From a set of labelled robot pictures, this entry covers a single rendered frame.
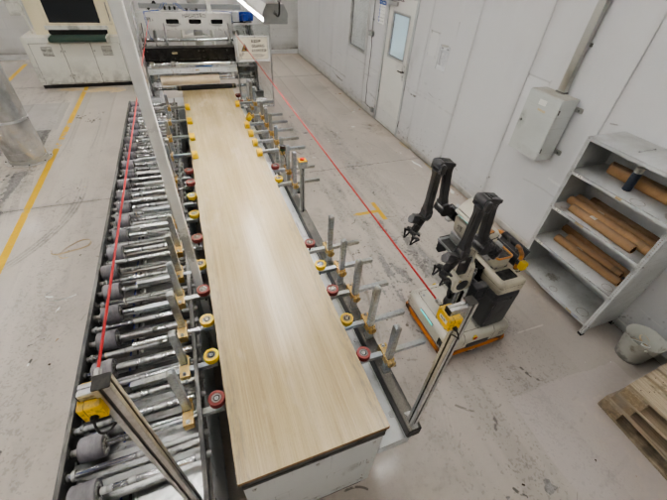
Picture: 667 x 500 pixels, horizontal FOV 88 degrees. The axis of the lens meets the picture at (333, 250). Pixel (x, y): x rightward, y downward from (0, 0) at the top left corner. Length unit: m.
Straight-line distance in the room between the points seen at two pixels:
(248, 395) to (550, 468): 2.15
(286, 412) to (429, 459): 1.30
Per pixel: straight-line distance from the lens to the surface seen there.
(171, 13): 5.99
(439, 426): 2.94
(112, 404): 1.08
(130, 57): 1.81
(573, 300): 4.12
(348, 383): 1.91
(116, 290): 2.65
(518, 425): 3.18
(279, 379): 1.92
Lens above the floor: 2.59
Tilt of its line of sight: 41 degrees down
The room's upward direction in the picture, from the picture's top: 4 degrees clockwise
